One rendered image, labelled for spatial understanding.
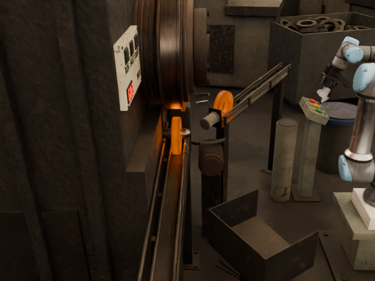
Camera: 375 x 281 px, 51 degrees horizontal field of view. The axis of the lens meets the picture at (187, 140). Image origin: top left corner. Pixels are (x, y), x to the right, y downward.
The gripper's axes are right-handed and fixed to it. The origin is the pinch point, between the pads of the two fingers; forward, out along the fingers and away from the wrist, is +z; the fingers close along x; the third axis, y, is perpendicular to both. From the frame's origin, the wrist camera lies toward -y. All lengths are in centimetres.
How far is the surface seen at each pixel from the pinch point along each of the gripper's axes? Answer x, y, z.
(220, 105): 23, 57, 13
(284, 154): 2.6, 7.1, 37.0
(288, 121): -4.0, 11.6, 19.4
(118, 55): 108, 100, -22
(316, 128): -2.3, -4.9, 17.2
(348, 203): 45, -17, 32
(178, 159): 64, 71, 26
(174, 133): 67, 77, 14
